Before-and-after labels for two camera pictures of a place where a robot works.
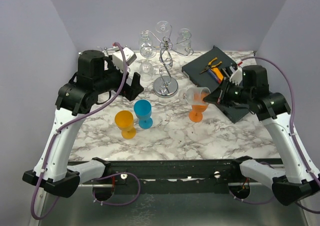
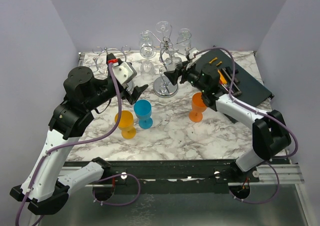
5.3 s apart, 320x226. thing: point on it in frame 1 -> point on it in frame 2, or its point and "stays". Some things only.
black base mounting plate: [204, 176] stays
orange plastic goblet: [199, 107] stays
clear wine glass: [183, 42] stays
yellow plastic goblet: [124, 120] stays
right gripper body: [229, 93] -> [183, 72]
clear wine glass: [194, 96] -> [173, 63]
